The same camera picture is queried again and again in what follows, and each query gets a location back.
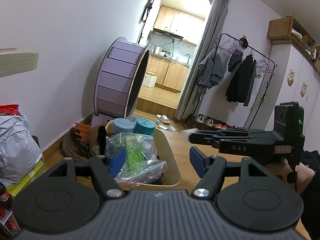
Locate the red snack bag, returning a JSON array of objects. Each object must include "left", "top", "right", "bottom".
[{"left": 0, "top": 104, "right": 19, "bottom": 116}]

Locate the cream storage bin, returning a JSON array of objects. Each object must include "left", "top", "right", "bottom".
[{"left": 106, "top": 121, "right": 181, "bottom": 189}]

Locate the green items zip bag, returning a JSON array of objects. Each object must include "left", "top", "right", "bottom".
[{"left": 105, "top": 132, "right": 168, "bottom": 187}]

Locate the black bottle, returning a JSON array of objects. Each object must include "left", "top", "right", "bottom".
[{"left": 97, "top": 126, "right": 107, "bottom": 155}]

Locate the grey hanging shirt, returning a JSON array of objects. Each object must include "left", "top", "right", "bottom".
[{"left": 196, "top": 49, "right": 226, "bottom": 95}]

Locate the teal round container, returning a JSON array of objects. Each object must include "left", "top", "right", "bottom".
[{"left": 134, "top": 118, "right": 156, "bottom": 136}]

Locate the grey plastic mailer bag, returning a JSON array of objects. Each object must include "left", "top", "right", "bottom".
[{"left": 0, "top": 112, "right": 42, "bottom": 187}]

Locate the white slipper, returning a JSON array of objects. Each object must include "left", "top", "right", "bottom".
[
  {"left": 158, "top": 125, "right": 177, "bottom": 132},
  {"left": 156, "top": 114, "right": 170, "bottom": 125}
]

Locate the black hanging coat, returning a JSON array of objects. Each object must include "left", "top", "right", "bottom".
[{"left": 226, "top": 54, "right": 257, "bottom": 107}]

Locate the brown cardboard box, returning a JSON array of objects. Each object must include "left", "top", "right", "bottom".
[{"left": 89, "top": 122, "right": 107, "bottom": 156}]

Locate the grey curtain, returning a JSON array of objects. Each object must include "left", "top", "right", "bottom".
[{"left": 175, "top": 0, "right": 229, "bottom": 120}]

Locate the purple cat exercise wheel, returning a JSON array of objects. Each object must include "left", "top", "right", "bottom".
[{"left": 94, "top": 37, "right": 149, "bottom": 118}]

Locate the white box with yellow lid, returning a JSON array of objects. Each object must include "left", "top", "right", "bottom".
[{"left": 142, "top": 71, "right": 158, "bottom": 87}]

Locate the black clothes rack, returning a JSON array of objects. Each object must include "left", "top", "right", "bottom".
[{"left": 215, "top": 32, "right": 278, "bottom": 129}]

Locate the toothpick jar blue lid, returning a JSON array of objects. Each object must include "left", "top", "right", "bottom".
[{"left": 111, "top": 118, "right": 135, "bottom": 134}]

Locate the person's right hand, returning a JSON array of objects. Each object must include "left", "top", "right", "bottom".
[{"left": 265, "top": 159, "right": 315, "bottom": 194}]

